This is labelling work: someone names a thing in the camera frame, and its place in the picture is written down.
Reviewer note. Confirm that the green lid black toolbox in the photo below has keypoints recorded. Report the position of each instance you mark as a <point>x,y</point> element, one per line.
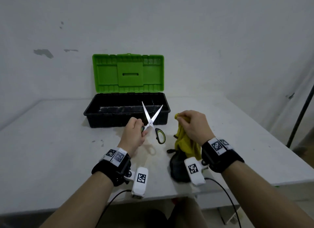
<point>127,74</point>

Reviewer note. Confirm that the black wristband with markers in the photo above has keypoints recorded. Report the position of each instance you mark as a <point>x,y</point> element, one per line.
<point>110,170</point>
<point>223,159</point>

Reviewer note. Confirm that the black right wristband with markers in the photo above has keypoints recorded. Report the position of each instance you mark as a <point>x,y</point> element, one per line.
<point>223,159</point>

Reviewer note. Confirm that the person's left hand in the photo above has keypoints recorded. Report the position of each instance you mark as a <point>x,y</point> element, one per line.
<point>132,137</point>

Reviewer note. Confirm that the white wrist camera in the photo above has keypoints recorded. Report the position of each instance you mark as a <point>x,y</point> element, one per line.
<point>139,186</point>
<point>196,173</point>

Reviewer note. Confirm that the yellow cloth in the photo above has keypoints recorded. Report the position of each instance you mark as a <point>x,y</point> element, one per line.
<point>186,141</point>

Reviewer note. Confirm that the white table leg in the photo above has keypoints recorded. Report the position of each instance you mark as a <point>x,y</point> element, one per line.
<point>228,214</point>

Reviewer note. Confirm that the person's legs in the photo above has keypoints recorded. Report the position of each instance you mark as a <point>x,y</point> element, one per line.
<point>186,215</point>

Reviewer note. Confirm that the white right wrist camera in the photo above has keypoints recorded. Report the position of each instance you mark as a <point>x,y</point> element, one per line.
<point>196,173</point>

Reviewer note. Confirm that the black left wristband with markers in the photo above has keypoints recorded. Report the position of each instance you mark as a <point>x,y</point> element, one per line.
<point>110,170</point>

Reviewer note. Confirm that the black metal pole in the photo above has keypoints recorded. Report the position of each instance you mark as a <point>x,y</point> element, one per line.
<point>300,117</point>

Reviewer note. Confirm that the person's left forearm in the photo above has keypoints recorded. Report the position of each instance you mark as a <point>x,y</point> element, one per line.
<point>78,203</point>

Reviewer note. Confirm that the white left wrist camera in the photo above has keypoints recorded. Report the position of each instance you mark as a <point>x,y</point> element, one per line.
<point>139,186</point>

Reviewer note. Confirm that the person's right hand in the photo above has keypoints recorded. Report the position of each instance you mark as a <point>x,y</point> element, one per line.
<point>198,128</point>

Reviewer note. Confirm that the person's right forearm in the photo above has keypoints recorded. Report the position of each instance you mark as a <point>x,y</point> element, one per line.
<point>265,198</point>

